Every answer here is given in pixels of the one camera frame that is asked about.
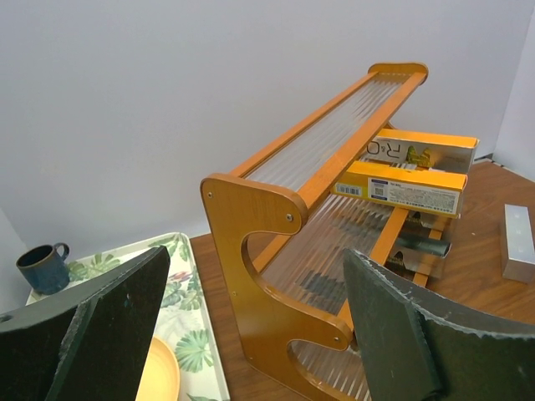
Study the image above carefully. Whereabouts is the orange toothpaste box front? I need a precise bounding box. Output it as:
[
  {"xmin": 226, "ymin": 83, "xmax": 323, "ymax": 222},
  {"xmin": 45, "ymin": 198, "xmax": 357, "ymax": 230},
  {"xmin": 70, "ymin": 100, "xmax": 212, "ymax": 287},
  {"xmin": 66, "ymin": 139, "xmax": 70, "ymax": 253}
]
[{"xmin": 359, "ymin": 129, "xmax": 479, "ymax": 174}]

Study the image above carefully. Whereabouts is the orange toothpaste box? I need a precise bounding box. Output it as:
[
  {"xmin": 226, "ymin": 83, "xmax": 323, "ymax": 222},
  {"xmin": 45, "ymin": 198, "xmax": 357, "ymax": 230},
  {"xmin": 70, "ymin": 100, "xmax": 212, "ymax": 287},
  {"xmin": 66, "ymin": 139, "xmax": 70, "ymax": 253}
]
[
  {"xmin": 359, "ymin": 129, "xmax": 479, "ymax": 174},
  {"xmin": 331, "ymin": 161, "xmax": 467, "ymax": 218}
]

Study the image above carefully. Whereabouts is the orange plate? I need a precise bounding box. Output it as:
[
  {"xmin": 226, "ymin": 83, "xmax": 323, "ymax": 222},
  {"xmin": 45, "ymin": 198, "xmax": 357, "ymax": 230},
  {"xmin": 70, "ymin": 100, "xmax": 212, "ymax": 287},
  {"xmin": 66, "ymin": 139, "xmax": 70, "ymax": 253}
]
[{"xmin": 135, "ymin": 337, "xmax": 181, "ymax": 401}]

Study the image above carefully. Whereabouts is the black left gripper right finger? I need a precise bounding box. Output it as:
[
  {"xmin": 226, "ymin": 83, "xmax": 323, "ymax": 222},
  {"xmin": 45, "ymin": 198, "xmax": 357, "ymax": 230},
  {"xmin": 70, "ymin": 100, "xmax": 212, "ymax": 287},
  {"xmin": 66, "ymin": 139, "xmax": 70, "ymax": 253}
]
[{"xmin": 344, "ymin": 249, "xmax": 534, "ymax": 400}]

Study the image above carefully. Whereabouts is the floral serving tray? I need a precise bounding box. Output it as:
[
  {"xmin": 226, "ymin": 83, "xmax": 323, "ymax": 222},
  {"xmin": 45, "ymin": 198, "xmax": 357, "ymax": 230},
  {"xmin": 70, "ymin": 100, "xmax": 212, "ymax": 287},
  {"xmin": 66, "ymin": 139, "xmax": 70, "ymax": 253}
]
[{"xmin": 24, "ymin": 232, "xmax": 231, "ymax": 401}]

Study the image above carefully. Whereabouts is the black R&O toothpaste box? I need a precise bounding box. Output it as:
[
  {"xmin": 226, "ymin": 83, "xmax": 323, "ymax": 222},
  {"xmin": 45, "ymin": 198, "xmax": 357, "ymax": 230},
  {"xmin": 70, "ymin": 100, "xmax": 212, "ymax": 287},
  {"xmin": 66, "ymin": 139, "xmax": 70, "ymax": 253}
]
[{"xmin": 395, "ymin": 211, "xmax": 451, "ymax": 257}]

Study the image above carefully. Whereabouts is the wooden three-tier shelf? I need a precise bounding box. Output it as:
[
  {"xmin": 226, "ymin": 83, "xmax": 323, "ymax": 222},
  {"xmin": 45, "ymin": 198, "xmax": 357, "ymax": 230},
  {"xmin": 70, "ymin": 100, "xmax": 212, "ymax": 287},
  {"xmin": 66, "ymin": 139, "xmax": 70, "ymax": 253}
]
[{"xmin": 200, "ymin": 63, "xmax": 433, "ymax": 400}]

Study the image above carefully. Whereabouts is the dark blue mug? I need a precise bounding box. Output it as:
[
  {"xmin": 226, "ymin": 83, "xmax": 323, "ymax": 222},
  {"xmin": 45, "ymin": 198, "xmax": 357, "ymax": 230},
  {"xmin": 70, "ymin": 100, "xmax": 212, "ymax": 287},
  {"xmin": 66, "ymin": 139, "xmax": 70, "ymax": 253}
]
[{"xmin": 16, "ymin": 242, "xmax": 70, "ymax": 295}]

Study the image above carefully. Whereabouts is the silver R&O charcoal toothpaste box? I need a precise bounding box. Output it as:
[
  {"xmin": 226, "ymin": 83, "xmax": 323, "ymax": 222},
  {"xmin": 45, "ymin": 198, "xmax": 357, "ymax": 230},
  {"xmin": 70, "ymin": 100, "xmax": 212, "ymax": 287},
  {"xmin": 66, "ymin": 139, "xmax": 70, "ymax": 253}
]
[{"xmin": 385, "ymin": 250, "xmax": 446, "ymax": 278}]

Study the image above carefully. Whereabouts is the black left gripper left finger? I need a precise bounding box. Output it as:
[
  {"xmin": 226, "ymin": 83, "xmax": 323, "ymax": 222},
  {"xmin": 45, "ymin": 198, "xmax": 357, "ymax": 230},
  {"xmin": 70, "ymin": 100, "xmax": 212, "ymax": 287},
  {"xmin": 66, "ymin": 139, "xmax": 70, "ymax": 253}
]
[{"xmin": 1, "ymin": 246, "xmax": 171, "ymax": 400}]

